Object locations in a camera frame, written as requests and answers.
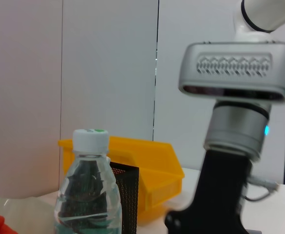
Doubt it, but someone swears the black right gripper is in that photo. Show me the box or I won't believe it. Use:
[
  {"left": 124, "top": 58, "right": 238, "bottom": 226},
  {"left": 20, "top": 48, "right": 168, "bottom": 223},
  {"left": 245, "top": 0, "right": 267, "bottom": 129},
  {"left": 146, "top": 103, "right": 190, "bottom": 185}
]
[{"left": 165, "top": 148, "right": 253, "bottom": 234}]

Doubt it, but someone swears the black mesh pen holder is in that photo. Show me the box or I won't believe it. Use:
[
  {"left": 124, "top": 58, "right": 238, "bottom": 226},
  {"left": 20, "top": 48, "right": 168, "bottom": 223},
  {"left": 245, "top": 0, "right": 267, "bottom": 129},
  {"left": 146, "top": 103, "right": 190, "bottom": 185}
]
[{"left": 109, "top": 162, "right": 140, "bottom": 234}]

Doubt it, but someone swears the yellow plastic bin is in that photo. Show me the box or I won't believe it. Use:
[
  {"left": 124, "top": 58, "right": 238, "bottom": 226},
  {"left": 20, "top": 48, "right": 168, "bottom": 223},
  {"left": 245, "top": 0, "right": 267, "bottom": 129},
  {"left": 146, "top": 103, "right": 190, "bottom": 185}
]
[{"left": 58, "top": 136, "right": 185, "bottom": 224}]

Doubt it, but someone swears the clear plastic water bottle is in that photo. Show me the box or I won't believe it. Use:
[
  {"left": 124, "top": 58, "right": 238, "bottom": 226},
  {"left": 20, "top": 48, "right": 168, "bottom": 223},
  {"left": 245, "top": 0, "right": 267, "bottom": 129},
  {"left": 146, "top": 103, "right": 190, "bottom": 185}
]
[{"left": 53, "top": 128, "right": 122, "bottom": 234}]

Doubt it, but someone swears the right arm cable with connector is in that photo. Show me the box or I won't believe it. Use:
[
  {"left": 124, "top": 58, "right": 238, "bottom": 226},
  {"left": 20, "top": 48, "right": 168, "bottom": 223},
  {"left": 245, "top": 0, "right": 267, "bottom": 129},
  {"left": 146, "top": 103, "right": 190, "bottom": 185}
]
[{"left": 244, "top": 175, "right": 281, "bottom": 202}]

